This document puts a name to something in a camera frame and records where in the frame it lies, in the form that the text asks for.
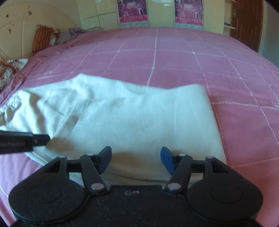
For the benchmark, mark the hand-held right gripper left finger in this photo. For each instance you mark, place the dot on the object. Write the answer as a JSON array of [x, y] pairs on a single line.
[[105, 158]]

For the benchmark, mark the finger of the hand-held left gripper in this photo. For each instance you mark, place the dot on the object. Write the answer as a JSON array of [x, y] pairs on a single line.
[[41, 139]]

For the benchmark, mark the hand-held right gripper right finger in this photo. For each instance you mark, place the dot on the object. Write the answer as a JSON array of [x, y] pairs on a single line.
[[167, 159]]

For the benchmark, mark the white pants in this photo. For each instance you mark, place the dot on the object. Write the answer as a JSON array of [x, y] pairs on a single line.
[[130, 113]]

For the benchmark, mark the white brown patterned pillow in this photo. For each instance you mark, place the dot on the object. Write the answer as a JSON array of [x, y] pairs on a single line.
[[8, 69]]

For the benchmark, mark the pink pillow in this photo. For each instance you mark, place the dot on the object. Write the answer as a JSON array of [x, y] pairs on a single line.
[[63, 47]]

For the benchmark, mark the orange striped pillow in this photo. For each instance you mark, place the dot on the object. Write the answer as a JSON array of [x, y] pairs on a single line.
[[42, 36]]

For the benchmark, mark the bed with pink checked sheet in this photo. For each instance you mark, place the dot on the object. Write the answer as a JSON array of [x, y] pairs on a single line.
[[174, 54]]

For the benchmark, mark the cream wooden headboard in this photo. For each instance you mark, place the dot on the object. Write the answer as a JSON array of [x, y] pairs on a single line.
[[17, 32]]

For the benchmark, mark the grey crumpled cloth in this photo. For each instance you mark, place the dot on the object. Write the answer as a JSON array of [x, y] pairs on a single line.
[[69, 33]]

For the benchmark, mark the cream wardrobe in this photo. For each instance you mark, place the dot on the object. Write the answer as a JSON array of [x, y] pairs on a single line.
[[91, 13]]

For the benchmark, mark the purple calendar poster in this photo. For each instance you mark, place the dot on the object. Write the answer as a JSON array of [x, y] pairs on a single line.
[[133, 13], [188, 13]]

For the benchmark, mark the dark object on shelf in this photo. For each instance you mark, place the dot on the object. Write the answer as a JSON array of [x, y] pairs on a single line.
[[227, 23]]

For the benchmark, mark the cream corner shelf unit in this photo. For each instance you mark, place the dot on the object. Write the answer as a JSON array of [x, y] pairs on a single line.
[[227, 13]]

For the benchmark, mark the brown wooden door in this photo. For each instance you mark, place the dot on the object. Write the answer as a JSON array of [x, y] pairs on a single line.
[[248, 21]]

